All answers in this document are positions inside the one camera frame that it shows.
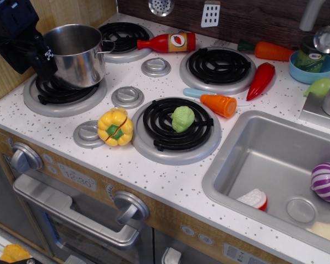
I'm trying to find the silver stovetop knob front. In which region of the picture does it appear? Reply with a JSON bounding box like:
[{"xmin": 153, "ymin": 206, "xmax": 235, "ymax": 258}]
[{"xmin": 73, "ymin": 120, "xmax": 104, "ymax": 149}]

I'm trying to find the stainless steel pot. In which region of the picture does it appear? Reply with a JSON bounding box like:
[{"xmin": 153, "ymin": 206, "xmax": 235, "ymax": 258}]
[{"xmin": 43, "ymin": 24, "xmax": 116, "ymax": 89}]

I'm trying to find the green toy broccoli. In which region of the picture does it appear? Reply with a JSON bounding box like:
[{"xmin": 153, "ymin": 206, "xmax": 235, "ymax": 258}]
[{"xmin": 171, "ymin": 106, "xmax": 195, "ymax": 133}]

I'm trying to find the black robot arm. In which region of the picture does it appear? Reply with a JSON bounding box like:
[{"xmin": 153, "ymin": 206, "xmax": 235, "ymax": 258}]
[{"xmin": 0, "ymin": 1, "xmax": 57, "ymax": 82}]

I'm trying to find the orange toy carrot with stem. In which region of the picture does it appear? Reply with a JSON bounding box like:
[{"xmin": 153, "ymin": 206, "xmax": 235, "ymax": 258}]
[{"xmin": 238, "ymin": 40, "xmax": 294, "ymax": 62}]

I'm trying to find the white toy spatula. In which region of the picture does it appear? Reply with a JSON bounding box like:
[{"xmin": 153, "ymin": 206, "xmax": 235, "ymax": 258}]
[{"xmin": 201, "ymin": 1, "xmax": 221, "ymax": 28}]

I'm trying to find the red toy chili pepper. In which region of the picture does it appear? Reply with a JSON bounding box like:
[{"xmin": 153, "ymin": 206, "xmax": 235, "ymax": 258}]
[{"xmin": 246, "ymin": 62, "xmax": 276, "ymax": 101}]

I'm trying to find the purple striped toy onion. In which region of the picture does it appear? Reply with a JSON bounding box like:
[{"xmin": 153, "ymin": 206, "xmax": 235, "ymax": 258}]
[{"xmin": 311, "ymin": 162, "xmax": 330, "ymax": 202}]

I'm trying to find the silver stovetop knob middle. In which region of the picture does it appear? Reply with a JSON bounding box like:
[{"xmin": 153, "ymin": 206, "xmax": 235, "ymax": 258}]
[{"xmin": 111, "ymin": 86, "xmax": 144, "ymax": 109}]

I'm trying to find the orange toy carrot half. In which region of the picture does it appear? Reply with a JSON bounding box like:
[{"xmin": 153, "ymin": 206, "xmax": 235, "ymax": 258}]
[{"xmin": 200, "ymin": 95, "xmax": 237, "ymax": 118}]

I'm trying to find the silver stovetop knob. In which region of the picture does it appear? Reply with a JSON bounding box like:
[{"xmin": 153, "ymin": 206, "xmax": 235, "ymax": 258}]
[
  {"xmin": 73, "ymin": 120, "xmax": 104, "ymax": 149},
  {"xmin": 141, "ymin": 58, "xmax": 171, "ymax": 78},
  {"xmin": 111, "ymin": 86, "xmax": 144, "ymax": 109}
]

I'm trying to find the back left black burner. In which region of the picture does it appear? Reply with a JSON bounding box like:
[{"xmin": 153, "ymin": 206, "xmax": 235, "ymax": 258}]
[{"xmin": 98, "ymin": 22, "xmax": 153, "ymax": 64}]

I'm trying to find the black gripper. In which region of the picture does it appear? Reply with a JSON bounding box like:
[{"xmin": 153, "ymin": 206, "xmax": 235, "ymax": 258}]
[{"xmin": 0, "ymin": 30, "xmax": 57, "ymax": 82}]

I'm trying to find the red toy ketchup bottle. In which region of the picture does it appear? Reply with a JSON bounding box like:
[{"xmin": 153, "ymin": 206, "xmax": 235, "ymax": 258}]
[{"xmin": 137, "ymin": 32, "xmax": 196, "ymax": 53}]

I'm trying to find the silver cabinet door handle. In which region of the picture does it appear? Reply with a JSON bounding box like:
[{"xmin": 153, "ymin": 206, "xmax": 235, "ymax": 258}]
[{"xmin": 161, "ymin": 247, "xmax": 182, "ymax": 264}]

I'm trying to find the green toy can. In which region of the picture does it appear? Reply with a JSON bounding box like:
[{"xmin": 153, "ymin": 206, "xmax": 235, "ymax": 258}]
[{"xmin": 294, "ymin": 36, "xmax": 326, "ymax": 73}]

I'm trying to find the silver toy sink basin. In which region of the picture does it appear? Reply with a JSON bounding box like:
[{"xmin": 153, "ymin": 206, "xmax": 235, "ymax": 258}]
[{"xmin": 202, "ymin": 111, "xmax": 330, "ymax": 254}]

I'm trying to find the front right black burner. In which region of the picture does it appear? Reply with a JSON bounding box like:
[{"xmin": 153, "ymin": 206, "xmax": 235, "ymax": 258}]
[{"xmin": 132, "ymin": 97, "xmax": 221, "ymax": 165}]

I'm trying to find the silver toy ladle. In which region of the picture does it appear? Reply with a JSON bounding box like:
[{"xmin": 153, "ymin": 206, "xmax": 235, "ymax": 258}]
[{"xmin": 313, "ymin": 0, "xmax": 330, "ymax": 54}]

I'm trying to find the silver oven knob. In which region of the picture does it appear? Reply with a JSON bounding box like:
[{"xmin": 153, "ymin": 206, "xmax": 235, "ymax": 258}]
[
  {"xmin": 11, "ymin": 142, "xmax": 43, "ymax": 173},
  {"xmin": 114, "ymin": 191, "xmax": 150, "ymax": 225}
]

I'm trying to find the back right black burner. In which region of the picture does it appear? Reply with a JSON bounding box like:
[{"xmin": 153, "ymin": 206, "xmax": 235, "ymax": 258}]
[{"xmin": 179, "ymin": 47, "xmax": 257, "ymax": 96}]

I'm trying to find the left silver oven knob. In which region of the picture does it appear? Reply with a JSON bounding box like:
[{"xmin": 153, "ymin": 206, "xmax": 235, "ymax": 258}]
[{"xmin": 11, "ymin": 142, "xmax": 43, "ymax": 173}]

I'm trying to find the blue toy bowl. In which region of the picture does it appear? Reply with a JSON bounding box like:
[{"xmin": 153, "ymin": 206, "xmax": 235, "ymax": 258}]
[{"xmin": 289, "ymin": 51, "xmax": 330, "ymax": 84}]

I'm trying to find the silver toy skimmer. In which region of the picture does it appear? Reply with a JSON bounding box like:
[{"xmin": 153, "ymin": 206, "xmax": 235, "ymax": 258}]
[{"xmin": 148, "ymin": 0, "xmax": 174, "ymax": 17}]

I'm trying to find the yellow toy on floor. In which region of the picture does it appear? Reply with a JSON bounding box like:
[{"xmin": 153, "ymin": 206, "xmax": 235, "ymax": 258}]
[{"xmin": 0, "ymin": 244, "xmax": 30, "ymax": 263}]

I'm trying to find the green toy pear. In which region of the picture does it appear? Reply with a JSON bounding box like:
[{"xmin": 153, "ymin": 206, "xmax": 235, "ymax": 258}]
[{"xmin": 303, "ymin": 78, "xmax": 330, "ymax": 97}]

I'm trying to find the toy oven clock display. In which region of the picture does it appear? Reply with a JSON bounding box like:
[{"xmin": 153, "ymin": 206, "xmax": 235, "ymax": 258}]
[{"xmin": 58, "ymin": 163, "xmax": 97, "ymax": 192}]

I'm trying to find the black burner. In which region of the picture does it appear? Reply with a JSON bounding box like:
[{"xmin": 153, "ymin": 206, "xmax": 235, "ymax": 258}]
[
  {"xmin": 132, "ymin": 97, "xmax": 221, "ymax": 165},
  {"xmin": 179, "ymin": 47, "xmax": 257, "ymax": 96},
  {"xmin": 23, "ymin": 76, "xmax": 107, "ymax": 118},
  {"xmin": 98, "ymin": 22, "xmax": 153, "ymax": 64}
]

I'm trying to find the yellow toy bell pepper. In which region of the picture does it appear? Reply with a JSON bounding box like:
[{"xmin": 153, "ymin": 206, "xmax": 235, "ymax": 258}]
[{"xmin": 97, "ymin": 108, "xmax": 134, "ymax": 146}]

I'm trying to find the silver stovetop knob back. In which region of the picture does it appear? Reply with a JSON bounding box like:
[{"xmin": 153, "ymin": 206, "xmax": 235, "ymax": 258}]
[{"xmin": 141, "ymin": 58, "xmax": 171, "ymax": 78}]

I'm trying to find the front left black burner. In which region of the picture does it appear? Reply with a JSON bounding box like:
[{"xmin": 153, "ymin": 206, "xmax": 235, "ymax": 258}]
[{"xmin": 23, "ymin": 76, "xmax": 107, "ymax": 118}]

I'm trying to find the right silver oven knob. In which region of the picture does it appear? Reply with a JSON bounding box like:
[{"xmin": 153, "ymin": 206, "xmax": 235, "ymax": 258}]
[{"xmin": 114, "ymin": 191, "xmax": 150, "ymax": 225}]

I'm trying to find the silver oven door handle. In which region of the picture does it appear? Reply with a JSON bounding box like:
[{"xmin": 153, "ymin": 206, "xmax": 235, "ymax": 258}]
[{"xmin": 13, "ymin": 174, "xmax": 139, "ymax": 250}]

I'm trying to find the silver toy faucet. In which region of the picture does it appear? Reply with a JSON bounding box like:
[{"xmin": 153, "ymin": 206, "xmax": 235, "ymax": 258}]
[{"xmin": 299, "ymin": 0, "xmax": 325, "ymax": 31}]

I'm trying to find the white red toy food piece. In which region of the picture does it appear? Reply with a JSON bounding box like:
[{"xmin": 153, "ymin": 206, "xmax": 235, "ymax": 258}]
[{"xmin": 237, "ymin": 189, "xmax": 268, "ymax": 211}]

